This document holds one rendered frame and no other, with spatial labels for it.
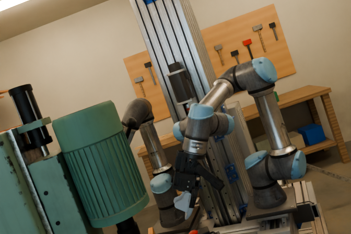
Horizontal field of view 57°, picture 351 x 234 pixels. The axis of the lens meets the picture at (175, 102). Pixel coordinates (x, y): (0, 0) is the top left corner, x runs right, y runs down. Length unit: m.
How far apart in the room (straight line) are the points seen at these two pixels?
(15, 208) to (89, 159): 0.21
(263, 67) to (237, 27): 2.89
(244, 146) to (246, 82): 0.64
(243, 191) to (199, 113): 0.86
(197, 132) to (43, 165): 0.44
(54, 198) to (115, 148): 0.20
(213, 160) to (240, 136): 0.35
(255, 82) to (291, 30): 3.05
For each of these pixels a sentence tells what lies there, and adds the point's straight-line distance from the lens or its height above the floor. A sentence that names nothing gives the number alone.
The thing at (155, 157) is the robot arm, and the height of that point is 1.14.
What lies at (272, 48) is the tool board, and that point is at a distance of 4.27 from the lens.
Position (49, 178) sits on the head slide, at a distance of 0.91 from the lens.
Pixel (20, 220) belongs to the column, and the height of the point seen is 1.30.
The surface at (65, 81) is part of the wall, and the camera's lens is 4.47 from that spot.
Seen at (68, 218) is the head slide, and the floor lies 1.25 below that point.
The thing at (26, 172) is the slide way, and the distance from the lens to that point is 0.92.
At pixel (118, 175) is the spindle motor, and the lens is 0.88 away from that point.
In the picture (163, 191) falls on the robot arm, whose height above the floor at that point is 0.99.
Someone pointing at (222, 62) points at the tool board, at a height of 1.48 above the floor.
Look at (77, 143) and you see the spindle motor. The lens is 0.86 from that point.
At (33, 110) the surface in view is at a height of 1.55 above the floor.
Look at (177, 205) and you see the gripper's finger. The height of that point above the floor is 1.13.
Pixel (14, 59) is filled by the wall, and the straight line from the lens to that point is 4.76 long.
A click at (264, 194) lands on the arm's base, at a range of 1.55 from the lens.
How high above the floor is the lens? 1.50
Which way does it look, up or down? 4 degrees down
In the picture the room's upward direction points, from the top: 20 degrees counter-clockwise
